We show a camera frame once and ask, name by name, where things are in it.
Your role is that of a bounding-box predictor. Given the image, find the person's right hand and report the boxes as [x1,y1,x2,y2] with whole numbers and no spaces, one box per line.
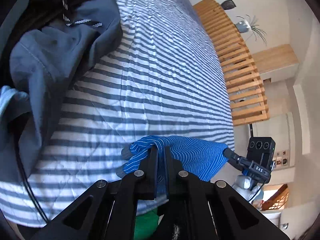
[232,174,262,202]

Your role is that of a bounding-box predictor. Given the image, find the blue striped sweater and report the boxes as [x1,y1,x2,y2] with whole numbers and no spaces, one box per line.
[115,135,230,183]

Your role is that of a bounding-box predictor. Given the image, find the black cable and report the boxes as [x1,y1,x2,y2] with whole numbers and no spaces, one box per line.
[14,140,50,223]

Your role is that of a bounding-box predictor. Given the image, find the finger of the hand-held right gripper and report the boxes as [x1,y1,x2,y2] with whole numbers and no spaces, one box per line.
[223,148,251,172]

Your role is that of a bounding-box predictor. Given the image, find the small wall pictures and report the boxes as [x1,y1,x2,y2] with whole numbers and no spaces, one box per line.
[274,150,290,167]

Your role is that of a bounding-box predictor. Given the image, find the wooden slatted bed rail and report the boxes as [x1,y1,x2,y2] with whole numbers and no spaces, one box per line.
[192,0,270,127]

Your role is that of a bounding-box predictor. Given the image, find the green cloth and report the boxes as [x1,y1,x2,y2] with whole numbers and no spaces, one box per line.
[134,206,160,240]

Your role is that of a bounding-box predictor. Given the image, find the potted plant in pale pot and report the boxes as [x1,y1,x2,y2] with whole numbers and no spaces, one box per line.
[235,14,267,46]

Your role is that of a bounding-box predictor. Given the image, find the grey pants with drawstring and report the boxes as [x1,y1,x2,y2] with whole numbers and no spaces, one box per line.
[0,0,123,180]

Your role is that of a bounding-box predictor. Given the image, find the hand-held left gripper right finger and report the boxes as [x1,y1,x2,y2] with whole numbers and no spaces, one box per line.
[164,146,290,240]

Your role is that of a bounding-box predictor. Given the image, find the black garment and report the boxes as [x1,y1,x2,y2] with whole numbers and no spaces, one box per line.
[0,0,108,68]

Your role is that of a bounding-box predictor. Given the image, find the striped blue white bedspread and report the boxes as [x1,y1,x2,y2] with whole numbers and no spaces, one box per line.
[0,0,236,228]

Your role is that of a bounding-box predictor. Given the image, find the dark ceramic vase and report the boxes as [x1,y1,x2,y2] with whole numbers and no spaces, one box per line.
[220,0,237,11]

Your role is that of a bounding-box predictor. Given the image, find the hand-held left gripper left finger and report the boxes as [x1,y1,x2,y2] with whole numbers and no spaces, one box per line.
[30,147,159,240]

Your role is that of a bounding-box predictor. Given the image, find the light blue jeans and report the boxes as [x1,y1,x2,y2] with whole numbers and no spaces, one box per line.
[0,85,29,123]

